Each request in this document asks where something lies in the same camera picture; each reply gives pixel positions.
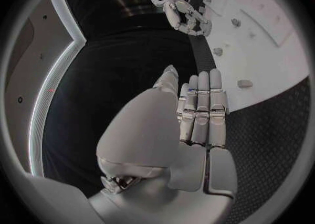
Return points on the small grey peg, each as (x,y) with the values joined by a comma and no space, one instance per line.
(218,51)
(208,0)

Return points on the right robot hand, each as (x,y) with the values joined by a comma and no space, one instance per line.
(187,17)

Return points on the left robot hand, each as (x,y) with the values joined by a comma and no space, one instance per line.
(147,139)

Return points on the white task board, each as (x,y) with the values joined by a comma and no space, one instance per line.
(258,60)

